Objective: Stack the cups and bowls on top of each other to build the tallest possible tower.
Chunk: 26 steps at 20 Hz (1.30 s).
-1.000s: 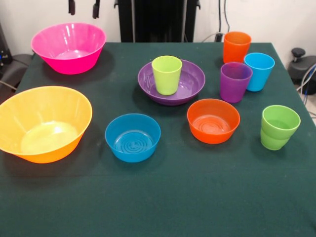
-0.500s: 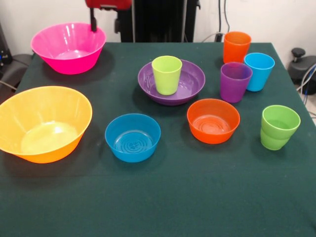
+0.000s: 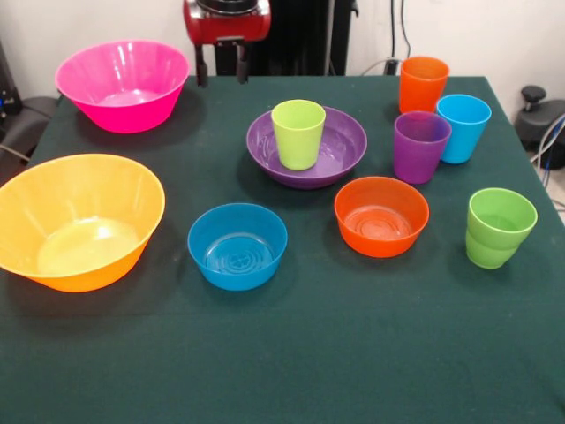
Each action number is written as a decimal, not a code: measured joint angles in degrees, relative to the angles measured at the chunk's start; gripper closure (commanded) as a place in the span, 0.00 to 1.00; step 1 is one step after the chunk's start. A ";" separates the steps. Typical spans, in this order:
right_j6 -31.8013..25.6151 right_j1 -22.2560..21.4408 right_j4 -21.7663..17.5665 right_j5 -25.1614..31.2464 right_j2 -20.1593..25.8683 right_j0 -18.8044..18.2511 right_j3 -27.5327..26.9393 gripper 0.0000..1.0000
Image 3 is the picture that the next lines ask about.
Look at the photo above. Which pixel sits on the large pink bowl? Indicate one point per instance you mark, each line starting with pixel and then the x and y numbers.
pixel 88 75

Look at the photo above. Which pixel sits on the orange cup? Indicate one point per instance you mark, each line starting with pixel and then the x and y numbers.
pixel 419 95

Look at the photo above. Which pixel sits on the small blue bowl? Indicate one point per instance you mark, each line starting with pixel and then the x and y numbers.
pixel 238 276

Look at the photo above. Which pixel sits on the green cup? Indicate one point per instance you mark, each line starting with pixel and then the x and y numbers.
pixel 503 207
pixel 490 256

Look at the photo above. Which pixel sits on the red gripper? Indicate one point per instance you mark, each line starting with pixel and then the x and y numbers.
pixel 229 28

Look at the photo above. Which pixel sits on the small orange bowl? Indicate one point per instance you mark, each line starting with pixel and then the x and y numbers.
pixel 379 247

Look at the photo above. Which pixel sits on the black equipment with knob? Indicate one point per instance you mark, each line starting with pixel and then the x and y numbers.
pixel 540 119

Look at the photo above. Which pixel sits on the black computer tower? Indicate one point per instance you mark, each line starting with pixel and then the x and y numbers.
pixel 6 88

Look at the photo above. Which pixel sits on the purple cup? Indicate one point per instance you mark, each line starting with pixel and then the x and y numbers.
pixel 417 163

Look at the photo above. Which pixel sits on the dark green tablecloth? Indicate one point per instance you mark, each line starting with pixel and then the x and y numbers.
pixel 309 353

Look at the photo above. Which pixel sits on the black power adapter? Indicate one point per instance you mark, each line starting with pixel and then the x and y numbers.
pixel 391 66

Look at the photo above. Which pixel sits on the lime yellow cup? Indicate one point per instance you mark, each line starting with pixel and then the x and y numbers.
pixel 298 146

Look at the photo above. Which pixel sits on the large orange yellow bowl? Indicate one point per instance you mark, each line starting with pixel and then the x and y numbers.
pixel 66 190

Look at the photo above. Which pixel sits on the purple bowl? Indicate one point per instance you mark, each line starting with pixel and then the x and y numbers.
pixel 340 146

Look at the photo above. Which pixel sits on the blue cup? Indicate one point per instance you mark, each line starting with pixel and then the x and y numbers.
pixel 468 132

